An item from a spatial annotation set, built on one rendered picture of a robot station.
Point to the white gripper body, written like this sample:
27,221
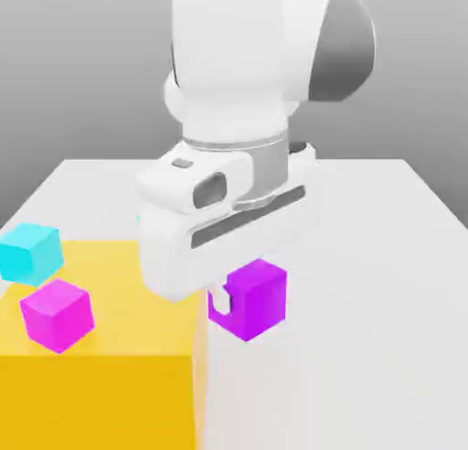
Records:
172,263

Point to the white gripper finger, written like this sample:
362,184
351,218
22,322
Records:
220,299

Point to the small purple cube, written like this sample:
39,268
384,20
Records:
256,300

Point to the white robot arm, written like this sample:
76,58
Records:
234,73

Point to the small magenta cube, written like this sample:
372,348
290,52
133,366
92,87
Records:
58,314

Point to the small cyan cube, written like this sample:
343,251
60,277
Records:
31,254

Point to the large yellow box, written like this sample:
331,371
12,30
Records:
109,347

